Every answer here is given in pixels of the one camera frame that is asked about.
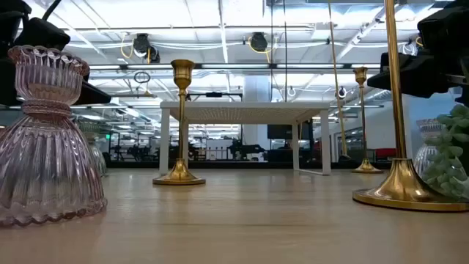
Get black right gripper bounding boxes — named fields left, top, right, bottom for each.
left=367, top=0, right=469, bottom=100

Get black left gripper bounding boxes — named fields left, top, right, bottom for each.
left=0, top=57, right=112, bottom=108

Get clear ribbed glass candle holder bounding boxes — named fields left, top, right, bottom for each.
left=413, top=117, right=445, bottom=177

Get pink ribbed glass candle holder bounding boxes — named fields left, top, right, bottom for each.
left=0, top=45, right=108, bottom=227

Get tall brass candlestick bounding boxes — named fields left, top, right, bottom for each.
left=352, top=0, right=469, bottom=213
left=351, top=66, right=384, bottom=175

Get short brass candlestick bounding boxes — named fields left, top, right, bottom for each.
left=152, top=59, right=207, bottom=186

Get red box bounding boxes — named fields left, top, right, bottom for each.
left=374, top=147, right=397, bottom=161

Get potted green succulent plant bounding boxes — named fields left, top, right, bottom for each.
left=421, top=103, right=469, bottom=201

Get black monitor screen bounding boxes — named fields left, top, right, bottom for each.
left=266, top=124, right=294, bottom=141

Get white perforated metal riser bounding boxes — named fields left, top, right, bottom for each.
left=158, top=100, right=332, bottom=177

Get black hanging cable loop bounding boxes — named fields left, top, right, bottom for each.
left=133, top=70, right=152, bottom=85

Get black ceiling cable reel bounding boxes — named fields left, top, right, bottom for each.
left=249, top=32, right=270, bottom=54
left=132, top=32, right=161, bottom=65

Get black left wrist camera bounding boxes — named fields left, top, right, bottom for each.
left=14, top=17, right=72, bottom=53

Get yellow hanging cord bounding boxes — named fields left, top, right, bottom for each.
left=328, top=0, right=350, bottom=159

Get black metal table frame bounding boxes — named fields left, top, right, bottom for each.
left=104, top=160, right=394, bottom=171

